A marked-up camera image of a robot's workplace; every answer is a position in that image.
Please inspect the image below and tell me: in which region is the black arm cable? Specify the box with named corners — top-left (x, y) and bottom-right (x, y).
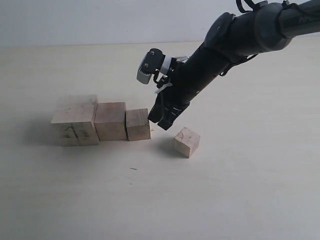
top-left (234, 0), bottom-right (258, 13)

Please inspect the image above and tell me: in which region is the smallest wooden cube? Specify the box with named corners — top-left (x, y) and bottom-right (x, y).
top-left (173, 127), bottom-right (201, 158)

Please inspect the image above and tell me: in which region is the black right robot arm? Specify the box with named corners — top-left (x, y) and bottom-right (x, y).
top-left (136, 0), bottom-right (320, 130)

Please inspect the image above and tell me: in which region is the largest wooden cube marked 4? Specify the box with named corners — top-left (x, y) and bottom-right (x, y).
top-left (51, 94), bottom-right (100, 147)

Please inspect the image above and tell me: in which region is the second largest wooden cube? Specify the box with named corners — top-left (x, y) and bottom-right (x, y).
top-left (94, 102), bottom-right (127, 141)

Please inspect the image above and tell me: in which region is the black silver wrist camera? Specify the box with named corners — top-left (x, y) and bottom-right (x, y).
top-left (136, 48), bottom-right (165, 85)

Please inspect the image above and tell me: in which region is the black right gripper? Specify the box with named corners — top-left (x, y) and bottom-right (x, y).
top-left (148, 48), bottom-right (229, 131)

